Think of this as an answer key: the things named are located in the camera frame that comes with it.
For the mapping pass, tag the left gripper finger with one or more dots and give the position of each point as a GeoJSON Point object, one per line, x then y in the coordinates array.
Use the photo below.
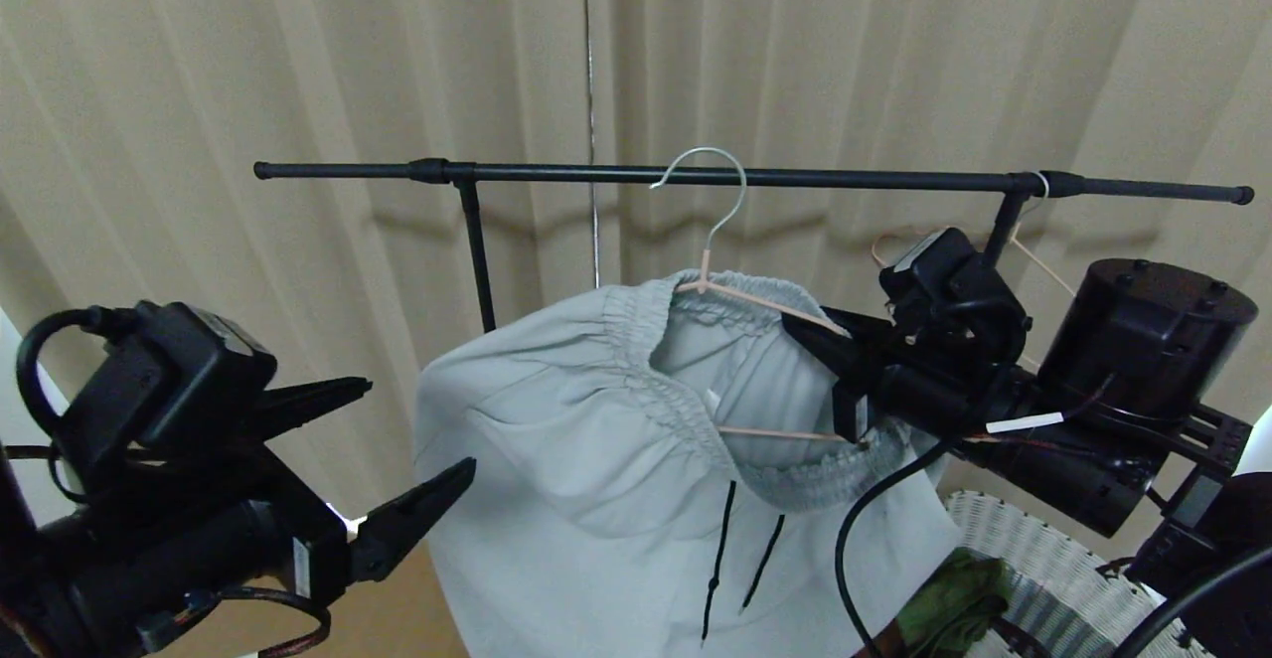
{"type": "Point", "coordinates": [397, 524]}
{"type": "Point", "coordinates": [298, 408]}

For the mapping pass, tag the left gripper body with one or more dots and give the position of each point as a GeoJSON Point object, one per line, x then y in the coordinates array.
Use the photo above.
{"type": "Point", "coordinates": [219, 559]}

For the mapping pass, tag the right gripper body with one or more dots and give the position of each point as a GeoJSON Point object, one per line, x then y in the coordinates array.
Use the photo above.
{"type": "Point", "coordinates": [924, 400]}

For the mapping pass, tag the pink clothes hanger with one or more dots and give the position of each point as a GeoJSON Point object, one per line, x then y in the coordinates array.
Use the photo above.
{"type": "Point", "coordinates": [1043, 262]}
{"type": "Point", "coordinates": [785, 433]}

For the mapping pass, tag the pale grey shorts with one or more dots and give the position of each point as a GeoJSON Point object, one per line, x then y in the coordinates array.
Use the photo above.
{"type": "Point", "coordinates": [596, 499]}

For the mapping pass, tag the green garment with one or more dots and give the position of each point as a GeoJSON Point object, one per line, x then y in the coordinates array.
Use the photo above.
{"type": "Point", "coordinates": [954, 598]}

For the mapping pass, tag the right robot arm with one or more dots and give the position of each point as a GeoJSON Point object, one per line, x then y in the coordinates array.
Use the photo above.
{"type": "Point", "coordinates": [1143, 340]}

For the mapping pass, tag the white laundry basket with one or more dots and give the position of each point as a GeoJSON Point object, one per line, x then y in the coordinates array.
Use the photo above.
{"type": "Point", "coordinates": [1063, 559]}

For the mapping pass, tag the black clothes rack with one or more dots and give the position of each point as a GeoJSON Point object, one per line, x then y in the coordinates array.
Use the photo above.
{"type": "Point", "coordinates": [845, 179]}

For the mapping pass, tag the beige curtain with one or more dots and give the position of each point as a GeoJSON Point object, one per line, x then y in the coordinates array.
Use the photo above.
{"type": "Point", "coordinates": [298, 62]}

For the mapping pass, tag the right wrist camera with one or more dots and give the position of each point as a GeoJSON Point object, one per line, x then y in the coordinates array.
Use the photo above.
{"type": "Point", "coordinates": [954, 290]}

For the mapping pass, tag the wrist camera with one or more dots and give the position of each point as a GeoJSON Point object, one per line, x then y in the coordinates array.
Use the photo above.
{"type": "Point", "coordinates": [954, 290]}
{"type": "Point", "coordinates": [169, 380]}

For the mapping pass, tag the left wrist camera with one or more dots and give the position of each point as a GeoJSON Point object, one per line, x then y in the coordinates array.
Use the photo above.
{"type": "Point", "coordinates": [169, 380]}

